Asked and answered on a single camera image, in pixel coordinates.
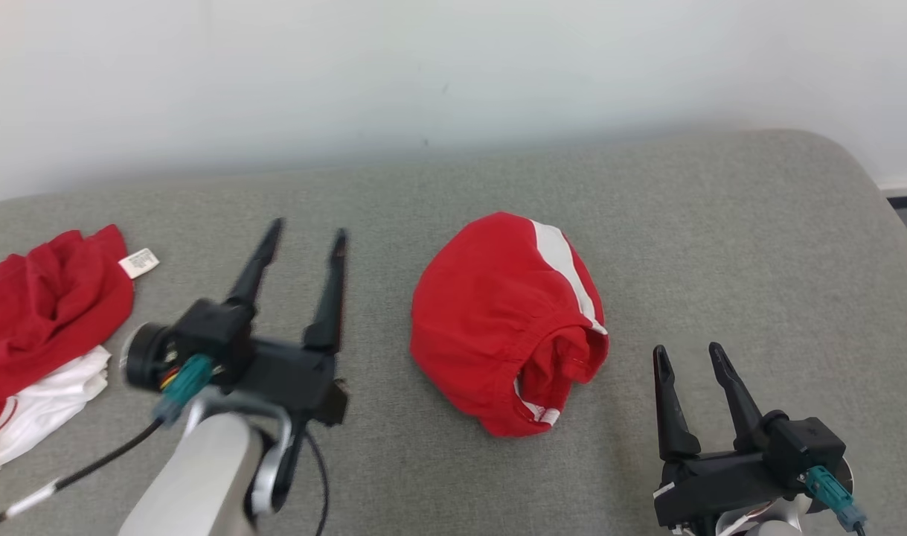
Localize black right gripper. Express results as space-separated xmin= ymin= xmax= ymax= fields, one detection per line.
xmin=653 ymin=342 xmax=805 ymax=531

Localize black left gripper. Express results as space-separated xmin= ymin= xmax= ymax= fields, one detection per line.
xmin=225 ymin=217 xmax=350 ymax=429

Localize red shorts with white stripe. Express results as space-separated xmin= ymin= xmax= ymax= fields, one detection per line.
xmin=409 ymin=211 xmax=610 ymax=438

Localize red jersey with white sleeves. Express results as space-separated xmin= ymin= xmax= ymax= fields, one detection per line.
xmin=0 ymin=225 xmax=161 ymax=476

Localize thin black looping cable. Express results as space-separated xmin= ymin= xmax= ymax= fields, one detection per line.
xmin=295 ymin=424 xmax=332 ymax=536

